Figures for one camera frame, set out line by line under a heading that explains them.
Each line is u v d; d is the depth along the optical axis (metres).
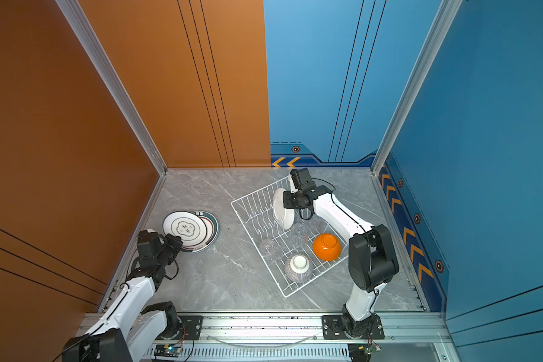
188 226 0.93
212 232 0.94
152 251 0.66
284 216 0.89
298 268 0.79
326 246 0.85
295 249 0.89
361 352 0.70
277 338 0.73
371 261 0.47
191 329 0.74
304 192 0.67
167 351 0.70
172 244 0.77
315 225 0.90
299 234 0.92
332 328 0.72
